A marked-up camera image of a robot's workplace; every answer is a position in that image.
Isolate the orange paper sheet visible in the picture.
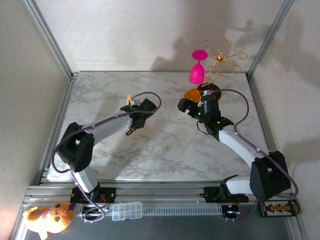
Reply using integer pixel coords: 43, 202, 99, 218
124, 93, 135, 136

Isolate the white cup with orange lid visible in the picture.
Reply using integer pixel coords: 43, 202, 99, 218
184, 88, 202, 103

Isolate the pink wine glass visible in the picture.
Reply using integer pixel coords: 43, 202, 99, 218
188, 49, 209, 85

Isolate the small controller board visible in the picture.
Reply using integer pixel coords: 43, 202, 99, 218
81, 205, 112, 219
221, 203, 243, 219

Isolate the clear plastic organizer box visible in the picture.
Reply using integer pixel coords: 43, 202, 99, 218
111, 201, 143, 222

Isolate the black power distribution board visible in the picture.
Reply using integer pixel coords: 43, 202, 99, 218
258, 199, 299, 218

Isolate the orange plush toy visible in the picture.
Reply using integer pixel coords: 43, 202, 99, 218
22, 200, 76, 240

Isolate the gold wire glass rack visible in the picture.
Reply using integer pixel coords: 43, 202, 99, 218
196, 39, 248, 102

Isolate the aluminium side rail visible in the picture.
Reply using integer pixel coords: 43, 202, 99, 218
246, 73, 292, 186
37, 72, 79, 186

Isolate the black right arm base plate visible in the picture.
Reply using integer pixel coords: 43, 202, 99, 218
203, 186, 250, 203

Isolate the aluminium mounting rail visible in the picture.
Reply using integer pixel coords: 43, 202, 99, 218
21, 183, 294, 207

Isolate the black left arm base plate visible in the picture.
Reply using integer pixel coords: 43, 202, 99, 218
70, 186, 117, 204

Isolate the thin red wire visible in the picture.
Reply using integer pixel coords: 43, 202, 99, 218
99, 193, 111, 209

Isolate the grey slotted cable duct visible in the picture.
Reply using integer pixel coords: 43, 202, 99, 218
73, 202, 224, 217

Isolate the aluminium frame post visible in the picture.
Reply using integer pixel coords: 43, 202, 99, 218
246, 0, 296, 79
21, 0, 79, 80

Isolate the red black power wire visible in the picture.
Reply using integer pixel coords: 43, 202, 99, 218
289, 195, 302, 216

